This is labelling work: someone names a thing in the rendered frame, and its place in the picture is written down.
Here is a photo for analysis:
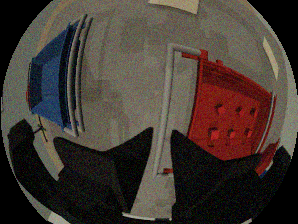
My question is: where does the beige flat rectangular panel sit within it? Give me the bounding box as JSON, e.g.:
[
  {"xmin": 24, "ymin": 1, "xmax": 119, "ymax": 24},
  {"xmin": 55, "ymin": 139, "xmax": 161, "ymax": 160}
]
[
  {"xmin": 148, "ymin": 0, "xmax": 200, "ymax": 16},
  {"xmin": 262, "ymin": 36, "xmax": 278, "ymax": 81}
]

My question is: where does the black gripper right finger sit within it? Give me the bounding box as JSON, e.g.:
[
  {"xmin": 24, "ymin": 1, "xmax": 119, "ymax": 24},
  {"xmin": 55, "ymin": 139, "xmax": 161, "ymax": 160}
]
[{"xmin": 170, "ymin": 131, "xmax": 262, "ymax": 216}]

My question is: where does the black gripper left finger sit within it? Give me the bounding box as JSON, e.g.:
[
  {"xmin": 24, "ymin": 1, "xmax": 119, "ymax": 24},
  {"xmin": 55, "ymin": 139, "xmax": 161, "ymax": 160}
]
[{"xmin": 53, "ymin": 127, "xmax": 153, "ymax": 213}]

